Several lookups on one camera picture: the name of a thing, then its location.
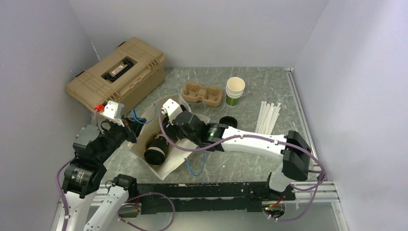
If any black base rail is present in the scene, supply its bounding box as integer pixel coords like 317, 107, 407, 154
105, 173, 288, 215

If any brown cardboard cup carrier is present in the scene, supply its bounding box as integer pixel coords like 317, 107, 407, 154
181, 82, 223, 107

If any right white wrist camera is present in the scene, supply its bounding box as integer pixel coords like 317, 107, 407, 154
161, 99, 183, 125

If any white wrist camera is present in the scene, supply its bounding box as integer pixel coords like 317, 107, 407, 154
94, 100, 125, 127
161, 99, 183, 125

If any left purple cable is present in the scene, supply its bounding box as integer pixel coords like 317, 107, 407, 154
56, 108, 176, 231

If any tan plastic toolbox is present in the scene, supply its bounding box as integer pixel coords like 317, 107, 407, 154
66, 38, 166, 114

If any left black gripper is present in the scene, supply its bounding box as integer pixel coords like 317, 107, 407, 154
95, 113, 147, 162

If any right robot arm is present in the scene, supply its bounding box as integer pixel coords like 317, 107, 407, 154
158, 111, 313, 200

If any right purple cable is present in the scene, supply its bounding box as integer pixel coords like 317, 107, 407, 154
158, 110, 328, 223

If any bundle of white straws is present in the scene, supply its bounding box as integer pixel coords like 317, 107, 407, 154
255, 101, 281, 135

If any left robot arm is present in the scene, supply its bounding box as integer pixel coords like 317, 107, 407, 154
56, 119, 142, 231

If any purple cable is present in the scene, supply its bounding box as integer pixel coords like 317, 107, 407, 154
158, 110, 328, 223
56, 108, 176, 231

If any blue checkered paper bag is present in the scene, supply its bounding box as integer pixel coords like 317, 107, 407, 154
129, 95, 191, 180

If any stack of paper cups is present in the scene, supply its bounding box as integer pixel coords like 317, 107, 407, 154
226, 77, 245, 106

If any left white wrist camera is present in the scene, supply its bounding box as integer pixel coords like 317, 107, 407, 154
94, 100, 125, 127

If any stack of black lids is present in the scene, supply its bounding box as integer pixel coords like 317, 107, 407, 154
219, 116, 238, 128

